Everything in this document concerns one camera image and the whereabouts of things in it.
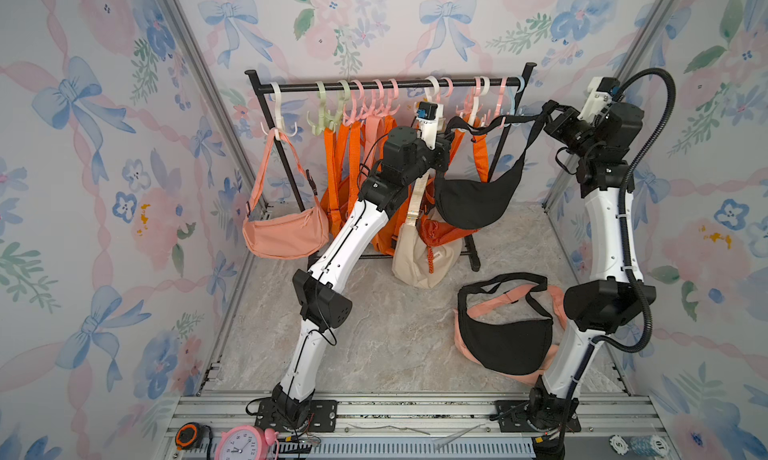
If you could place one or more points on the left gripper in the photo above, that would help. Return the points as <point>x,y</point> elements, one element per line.
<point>440,154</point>

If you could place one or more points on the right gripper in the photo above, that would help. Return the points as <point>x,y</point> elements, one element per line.
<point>557,130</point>

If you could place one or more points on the black crossbody bag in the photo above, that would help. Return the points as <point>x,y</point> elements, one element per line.
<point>510,340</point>
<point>471,205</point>

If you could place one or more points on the pink bag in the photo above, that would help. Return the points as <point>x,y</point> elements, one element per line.
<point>289,237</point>
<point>528,340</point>

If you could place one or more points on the black crossbody bag front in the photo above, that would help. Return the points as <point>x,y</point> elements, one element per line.
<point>510,340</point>

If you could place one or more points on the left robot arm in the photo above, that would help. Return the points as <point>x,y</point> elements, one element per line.
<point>409,155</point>

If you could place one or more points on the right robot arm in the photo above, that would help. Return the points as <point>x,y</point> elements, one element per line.
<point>615,292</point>

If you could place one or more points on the beige crossbody bag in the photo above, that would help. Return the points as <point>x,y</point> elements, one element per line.
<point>415,262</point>

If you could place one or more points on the white hook far left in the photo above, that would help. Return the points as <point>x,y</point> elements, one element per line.
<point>277,108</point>

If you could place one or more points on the orange bags left cluster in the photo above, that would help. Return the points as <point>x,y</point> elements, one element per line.
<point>350,153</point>

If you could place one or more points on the black clothes rack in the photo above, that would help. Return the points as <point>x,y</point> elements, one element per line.
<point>263,90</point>

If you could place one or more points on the pink alarm clock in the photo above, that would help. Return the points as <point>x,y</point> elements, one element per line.
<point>248,443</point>

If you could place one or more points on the orange black tape measure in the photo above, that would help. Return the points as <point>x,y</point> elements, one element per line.
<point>192,436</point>

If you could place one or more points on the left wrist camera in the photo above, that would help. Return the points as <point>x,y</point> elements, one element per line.
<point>429,116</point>

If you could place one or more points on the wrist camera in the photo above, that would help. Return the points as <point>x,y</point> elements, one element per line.
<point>429,116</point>
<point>599,96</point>

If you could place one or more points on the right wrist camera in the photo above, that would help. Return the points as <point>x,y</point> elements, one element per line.
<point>599,96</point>

